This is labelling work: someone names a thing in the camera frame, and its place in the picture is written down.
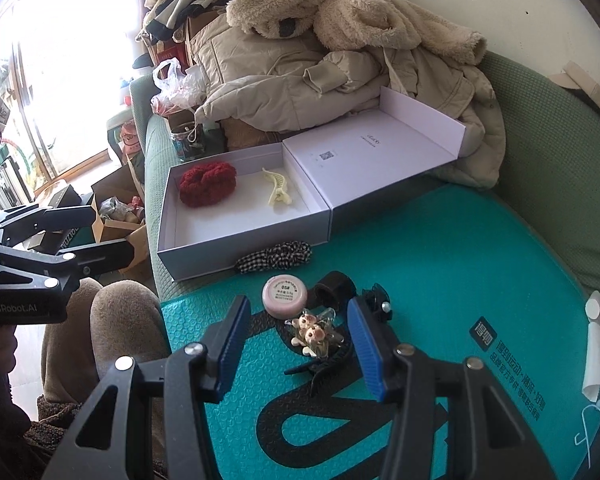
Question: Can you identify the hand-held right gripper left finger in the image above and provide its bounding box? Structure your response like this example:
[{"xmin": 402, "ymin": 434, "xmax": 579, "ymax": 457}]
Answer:
[{"xmin": 45, "ymin": 295, "xmax": 253, "ymax": 480}]

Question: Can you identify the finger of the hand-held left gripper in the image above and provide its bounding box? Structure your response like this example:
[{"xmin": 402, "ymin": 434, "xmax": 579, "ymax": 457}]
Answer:
[
  {"xmin": 0, "ymin": 239, "xmax": 143, "ymax": 289},
  {"xmin": 0, "ymin": 205, "xmax": 98, "ymax": 248}
]

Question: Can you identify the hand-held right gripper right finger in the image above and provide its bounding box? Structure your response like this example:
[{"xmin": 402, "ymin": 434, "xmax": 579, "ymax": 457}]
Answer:
[{"xmin": 347, "ymin": 295, "xmax": 556, "ymax": 480}]

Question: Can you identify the black hair claw clip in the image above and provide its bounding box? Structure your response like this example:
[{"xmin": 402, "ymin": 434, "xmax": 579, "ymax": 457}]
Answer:
[{"xmin": 284, "ymin": 282, "xmax": 393, "ymax": 386}]

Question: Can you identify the clear bear hair clip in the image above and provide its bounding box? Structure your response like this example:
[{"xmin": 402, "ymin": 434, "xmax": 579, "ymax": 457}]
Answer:
[{"xmin": 285, "ymin": 307, "xmax": 348, "ymax": 358}]

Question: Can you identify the pink round tin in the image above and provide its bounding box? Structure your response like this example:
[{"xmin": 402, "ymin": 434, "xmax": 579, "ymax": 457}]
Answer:
[{"xmin": 261, "ymin": 275, "xmax": 309, "ymax": 318}]

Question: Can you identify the white cardboard gift box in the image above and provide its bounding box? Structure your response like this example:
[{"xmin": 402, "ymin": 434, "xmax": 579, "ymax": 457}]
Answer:
[{"xmin": 156, "ymin": 85, "xmax": 468, "ymax": 281}]

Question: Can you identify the black box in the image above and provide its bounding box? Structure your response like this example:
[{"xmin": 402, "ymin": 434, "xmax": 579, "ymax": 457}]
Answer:
[{"xmin": 45, "ymin": 185, "xmax": 83, "ymax": 208}]

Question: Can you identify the brown cardboard box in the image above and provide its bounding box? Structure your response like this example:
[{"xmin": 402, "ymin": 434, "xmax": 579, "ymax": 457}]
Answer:
[{"xmin": 90, "ymin": 165, "xmax": 151, "ymax": 271}]

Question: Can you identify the person's leg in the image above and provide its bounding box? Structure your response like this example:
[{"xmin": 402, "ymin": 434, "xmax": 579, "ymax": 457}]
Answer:
[{"xmin": 40, "ymin": 280, "xmax": 171, "ymax": 480}]

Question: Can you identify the black white checkered scrunchie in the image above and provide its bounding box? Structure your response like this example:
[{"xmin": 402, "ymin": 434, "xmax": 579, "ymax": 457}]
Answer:
[{"xmin": 235, "ymin": 241, "xmax": 313, "ymax": 274}]

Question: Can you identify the red knitted scrunchie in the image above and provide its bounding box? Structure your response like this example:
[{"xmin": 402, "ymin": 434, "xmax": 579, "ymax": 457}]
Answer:
[{"xmin": 178, "ymin": 160, "xmax": 238, "ymax": 208}]

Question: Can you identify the glass jar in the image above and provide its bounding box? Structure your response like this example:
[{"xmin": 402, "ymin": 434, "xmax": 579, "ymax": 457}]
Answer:
[{"xmin": 170, "ymin": 120, "xmax": 206, "ymax": 163}]

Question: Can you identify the teal bubble mailer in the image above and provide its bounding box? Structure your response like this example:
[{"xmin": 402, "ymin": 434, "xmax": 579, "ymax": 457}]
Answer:
[{"xmin": 160, "ymin": 182, "xmax": 600, "ymax": 480}]

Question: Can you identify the cream hair claw clip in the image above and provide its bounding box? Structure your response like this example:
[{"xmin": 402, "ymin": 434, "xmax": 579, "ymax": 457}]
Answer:
[{"xmin": 260, "ymin": 167, "xmax": 297, "ymax": 207}]

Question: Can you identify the white plastic bag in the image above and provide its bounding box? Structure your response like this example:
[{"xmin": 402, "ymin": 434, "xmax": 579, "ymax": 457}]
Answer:
[{"xmin": 151, "ymin": 58, "xmax": 206, "ymax": 116}]

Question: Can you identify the beige puffer jacket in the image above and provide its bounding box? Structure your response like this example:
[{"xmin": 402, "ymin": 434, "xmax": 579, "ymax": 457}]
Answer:
[{"xmin": 190, "ymin": 25, "xmax": 506, "ymax": 191}]

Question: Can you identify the green sofa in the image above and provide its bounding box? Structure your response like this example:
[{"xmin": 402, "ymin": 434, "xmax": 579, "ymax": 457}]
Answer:
[{"xmin": 130, "ymin": 52, "xmax": 600, "ymax": 311}]

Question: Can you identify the cream fleece coat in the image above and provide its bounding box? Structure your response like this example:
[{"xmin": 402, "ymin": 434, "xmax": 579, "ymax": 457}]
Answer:
[{"xmin": 226, "ymin": 0, "xmax": 488, "ymax": 66}]

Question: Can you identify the cardboard scrap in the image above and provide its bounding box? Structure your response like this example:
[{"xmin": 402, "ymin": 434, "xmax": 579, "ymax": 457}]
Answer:
[{"xmin": 550, "ymin": 60, "xmax": 600, "ymax": 101}]

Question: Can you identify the white wire hanger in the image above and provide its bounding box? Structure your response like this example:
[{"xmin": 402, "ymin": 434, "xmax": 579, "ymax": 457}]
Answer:
[{"xmin": 575, "ymin": 400, "xmax": 600, "ymax": 448}]

